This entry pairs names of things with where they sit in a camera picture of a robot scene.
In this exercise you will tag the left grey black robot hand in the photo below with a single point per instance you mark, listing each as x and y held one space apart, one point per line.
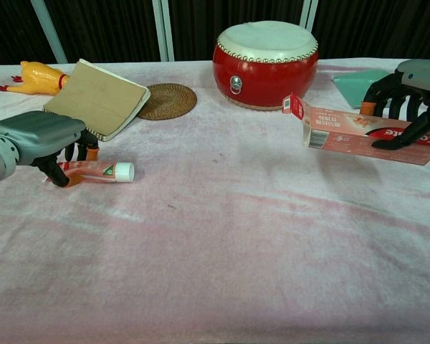
36 134

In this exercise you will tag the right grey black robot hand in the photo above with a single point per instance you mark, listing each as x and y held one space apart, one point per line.
426 77

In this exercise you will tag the pink toothpaste tube white cap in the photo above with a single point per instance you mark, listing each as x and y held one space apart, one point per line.
104 171

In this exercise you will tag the pink Colgate toothpaste box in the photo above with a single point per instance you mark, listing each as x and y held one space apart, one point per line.
344 136

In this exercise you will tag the yellow rubber chicken toy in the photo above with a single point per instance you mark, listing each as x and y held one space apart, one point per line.
39 79

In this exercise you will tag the mint green plastic dustpan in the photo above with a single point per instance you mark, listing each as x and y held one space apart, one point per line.
356 86

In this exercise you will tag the kraft cover spiral notebook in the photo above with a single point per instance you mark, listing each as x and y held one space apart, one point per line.
96 98

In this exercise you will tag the round woven rattan coaster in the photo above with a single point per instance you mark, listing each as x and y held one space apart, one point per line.
172 102

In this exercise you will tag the red drum white skin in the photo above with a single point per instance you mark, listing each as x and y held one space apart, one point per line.
265 75

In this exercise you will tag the pink fleece table cloth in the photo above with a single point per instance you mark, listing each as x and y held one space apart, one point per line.
215 251

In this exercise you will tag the white partition frame post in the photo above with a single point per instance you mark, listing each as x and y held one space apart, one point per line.
164 32
308 12
50 32

